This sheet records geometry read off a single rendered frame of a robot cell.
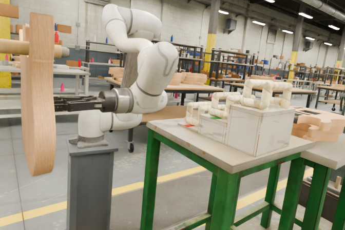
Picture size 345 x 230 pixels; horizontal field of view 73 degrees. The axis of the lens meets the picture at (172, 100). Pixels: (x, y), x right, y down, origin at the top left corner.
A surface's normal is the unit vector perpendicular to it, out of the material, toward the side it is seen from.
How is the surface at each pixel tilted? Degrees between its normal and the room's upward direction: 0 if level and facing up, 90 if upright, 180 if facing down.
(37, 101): 66
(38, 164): 116
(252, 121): 90
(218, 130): 90
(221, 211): 90
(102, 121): 88
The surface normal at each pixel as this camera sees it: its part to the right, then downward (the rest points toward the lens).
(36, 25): 0.60, 0.01
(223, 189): -0.80, 0.02
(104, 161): 0.47, 0.19
